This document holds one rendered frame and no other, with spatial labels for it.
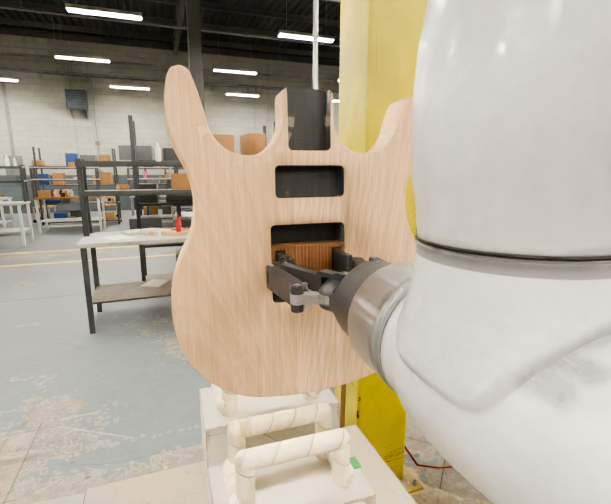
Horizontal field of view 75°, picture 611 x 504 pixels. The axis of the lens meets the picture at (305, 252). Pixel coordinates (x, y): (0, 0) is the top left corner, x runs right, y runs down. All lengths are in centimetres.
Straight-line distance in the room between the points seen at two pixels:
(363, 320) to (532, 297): 14
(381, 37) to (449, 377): 165
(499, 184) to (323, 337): 42
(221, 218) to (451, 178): 35
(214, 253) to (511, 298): 37
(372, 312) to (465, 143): 14
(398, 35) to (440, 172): 165
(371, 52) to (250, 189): 131
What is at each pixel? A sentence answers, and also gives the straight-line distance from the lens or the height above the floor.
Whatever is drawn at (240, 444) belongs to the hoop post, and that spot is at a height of 110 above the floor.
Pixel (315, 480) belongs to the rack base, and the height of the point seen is 102.
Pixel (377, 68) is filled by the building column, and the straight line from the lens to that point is 174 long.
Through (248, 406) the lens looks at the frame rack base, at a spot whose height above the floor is 110.
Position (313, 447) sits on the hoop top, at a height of 112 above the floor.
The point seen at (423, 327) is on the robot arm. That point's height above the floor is 149.
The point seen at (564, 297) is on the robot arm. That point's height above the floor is 152.
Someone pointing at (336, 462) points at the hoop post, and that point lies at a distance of 77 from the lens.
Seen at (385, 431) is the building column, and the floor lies 33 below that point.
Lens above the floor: 157
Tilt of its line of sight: 12 degrees down
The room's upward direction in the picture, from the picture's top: straight up
